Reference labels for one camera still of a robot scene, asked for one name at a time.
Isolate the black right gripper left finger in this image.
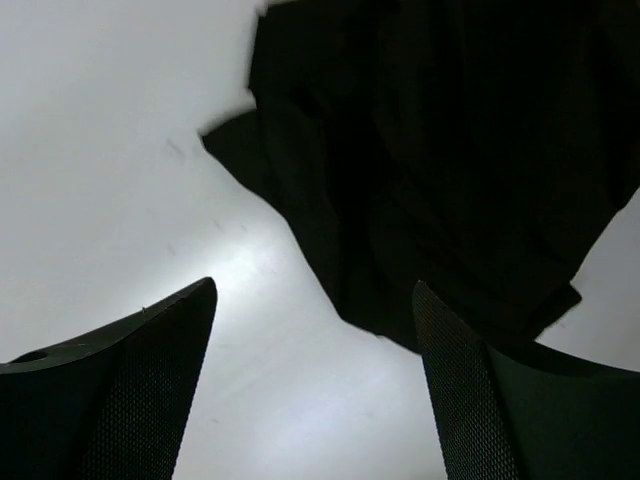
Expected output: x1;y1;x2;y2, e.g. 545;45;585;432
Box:
1;278;217;479

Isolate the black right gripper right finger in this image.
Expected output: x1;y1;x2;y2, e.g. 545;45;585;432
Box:
412;282;639;479

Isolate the black pleated skirt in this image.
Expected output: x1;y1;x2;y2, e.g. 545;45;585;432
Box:
202;1;639;350

